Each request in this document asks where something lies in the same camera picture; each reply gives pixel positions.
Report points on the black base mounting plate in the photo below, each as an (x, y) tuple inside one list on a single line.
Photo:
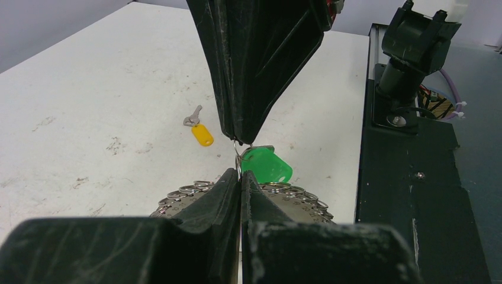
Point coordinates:
[(411, 182)]

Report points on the metal disc with key rings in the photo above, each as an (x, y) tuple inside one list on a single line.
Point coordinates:
[(302, 204)]

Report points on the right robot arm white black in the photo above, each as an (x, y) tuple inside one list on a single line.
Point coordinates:
[(416, 45)]

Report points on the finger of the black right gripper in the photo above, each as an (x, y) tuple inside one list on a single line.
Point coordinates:
[(271, 41), (205, 16)]

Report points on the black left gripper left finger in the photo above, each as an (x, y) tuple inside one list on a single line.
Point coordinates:
[(199, 244)]

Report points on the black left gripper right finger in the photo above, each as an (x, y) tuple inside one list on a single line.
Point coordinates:
[(276, 249)]

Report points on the key with yellow tag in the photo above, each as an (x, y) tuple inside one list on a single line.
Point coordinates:
[(200, 132)]

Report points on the key with green tag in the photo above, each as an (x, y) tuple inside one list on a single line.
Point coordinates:
[(266, 165)]

